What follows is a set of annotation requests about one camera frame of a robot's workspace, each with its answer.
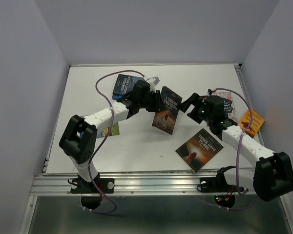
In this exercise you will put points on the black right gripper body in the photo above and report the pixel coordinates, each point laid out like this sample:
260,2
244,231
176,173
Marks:
198,112

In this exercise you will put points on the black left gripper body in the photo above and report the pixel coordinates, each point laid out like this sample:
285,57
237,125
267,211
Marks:
146,102

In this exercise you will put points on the A Tale of Two Cities book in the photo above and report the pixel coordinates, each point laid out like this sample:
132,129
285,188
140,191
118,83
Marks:
165,120

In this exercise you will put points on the Nineteen Eighty-Four book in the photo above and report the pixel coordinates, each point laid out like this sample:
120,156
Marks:
124,83

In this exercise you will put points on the Animal Farm book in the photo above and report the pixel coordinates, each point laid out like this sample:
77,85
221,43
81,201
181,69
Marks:
113,132

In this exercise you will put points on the Three Days to See book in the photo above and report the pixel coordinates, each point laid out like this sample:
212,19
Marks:
199,150

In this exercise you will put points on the blue sunset cover book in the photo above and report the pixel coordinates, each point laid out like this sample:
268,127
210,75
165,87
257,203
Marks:
115,97

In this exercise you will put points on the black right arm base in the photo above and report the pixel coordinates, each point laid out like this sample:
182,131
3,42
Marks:
216,184

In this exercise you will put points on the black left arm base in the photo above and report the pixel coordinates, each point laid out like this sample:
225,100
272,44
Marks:
79,186

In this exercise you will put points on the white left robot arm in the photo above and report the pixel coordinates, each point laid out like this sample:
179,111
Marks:
79,137

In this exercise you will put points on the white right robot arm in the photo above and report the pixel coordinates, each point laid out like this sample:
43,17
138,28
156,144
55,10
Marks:
272,173

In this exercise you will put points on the Little Women book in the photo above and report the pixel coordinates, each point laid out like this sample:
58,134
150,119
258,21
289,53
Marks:
229,108

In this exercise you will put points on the orange yellow book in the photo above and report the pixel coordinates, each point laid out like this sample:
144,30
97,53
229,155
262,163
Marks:
256,124

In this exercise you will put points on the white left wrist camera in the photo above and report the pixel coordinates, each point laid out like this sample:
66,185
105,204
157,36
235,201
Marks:
152,80

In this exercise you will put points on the aluminium right side rail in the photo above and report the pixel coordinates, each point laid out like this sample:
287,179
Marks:
262,83

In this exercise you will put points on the aluminium rail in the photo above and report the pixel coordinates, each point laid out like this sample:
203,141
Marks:
128,184
262,83

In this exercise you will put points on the aluminium front rail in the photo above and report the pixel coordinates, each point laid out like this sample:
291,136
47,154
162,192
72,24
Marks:
128,184

